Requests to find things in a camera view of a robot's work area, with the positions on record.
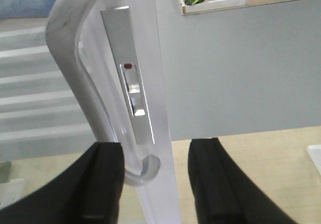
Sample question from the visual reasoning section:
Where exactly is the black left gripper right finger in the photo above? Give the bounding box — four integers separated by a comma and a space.
188, 138, 295, 223

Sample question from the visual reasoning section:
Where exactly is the silver curved door handle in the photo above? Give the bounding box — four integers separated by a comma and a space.
45, 0, 161, 186

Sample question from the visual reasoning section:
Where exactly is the silver door lock plate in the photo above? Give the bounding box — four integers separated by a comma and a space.
101, 6, 155, 145

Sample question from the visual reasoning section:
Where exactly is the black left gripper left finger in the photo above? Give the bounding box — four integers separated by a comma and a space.
1, 142, 125, 223

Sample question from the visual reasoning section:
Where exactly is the white framed transparent sliding door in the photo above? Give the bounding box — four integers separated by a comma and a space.
1, 0, 181, 223

